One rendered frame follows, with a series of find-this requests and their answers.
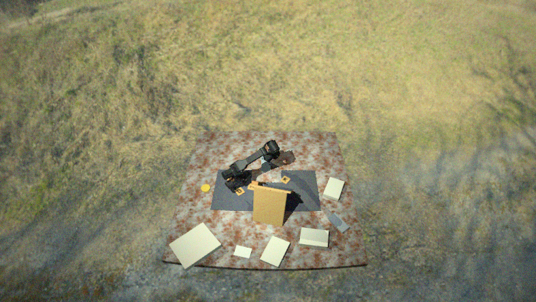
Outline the grey flat rectangular tile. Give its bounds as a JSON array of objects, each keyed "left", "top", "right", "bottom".
[{"left": 328, "top": 213, "right": 350, "bottom": 233}]

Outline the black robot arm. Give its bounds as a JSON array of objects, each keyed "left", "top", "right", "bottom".
[{"left": 221, "top": 140, "right": 280, "bottom": 180}]

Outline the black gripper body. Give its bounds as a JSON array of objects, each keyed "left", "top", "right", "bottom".
[{"left": 225, "top": 170, "right": 252, "bottom": 189}]

